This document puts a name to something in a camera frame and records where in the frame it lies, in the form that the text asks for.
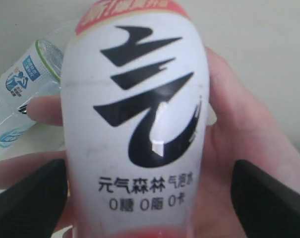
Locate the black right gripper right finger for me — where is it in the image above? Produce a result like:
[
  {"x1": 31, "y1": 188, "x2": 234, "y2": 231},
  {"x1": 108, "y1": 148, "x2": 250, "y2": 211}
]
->
[{"x1": 233, "y1": 160, "x2": 300, "y2": 238}]

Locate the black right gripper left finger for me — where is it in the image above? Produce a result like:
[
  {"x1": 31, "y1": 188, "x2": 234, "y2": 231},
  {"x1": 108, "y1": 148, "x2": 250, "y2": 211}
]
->
[{"x1": 0, "y1": 159, "x2": 68, "y2": 238}]

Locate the lime label drink bottle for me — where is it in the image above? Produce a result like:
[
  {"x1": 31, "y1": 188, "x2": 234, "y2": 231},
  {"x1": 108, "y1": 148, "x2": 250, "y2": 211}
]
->
[{"x1": 0, "y1": 39, "x2": 63, "y2": 156}]

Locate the pink peach soda bottle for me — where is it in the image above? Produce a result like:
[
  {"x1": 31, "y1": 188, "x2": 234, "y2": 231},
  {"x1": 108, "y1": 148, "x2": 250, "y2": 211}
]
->
[{"x1": 61, "y1": 0, "x2": 209, "y2": 238}]

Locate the person's open bare hand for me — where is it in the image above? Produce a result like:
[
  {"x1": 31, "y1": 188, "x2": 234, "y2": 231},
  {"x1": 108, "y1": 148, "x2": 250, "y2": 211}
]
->
[{"x1": 0, "y1": 47, "x2": 300, "y2": 238}]

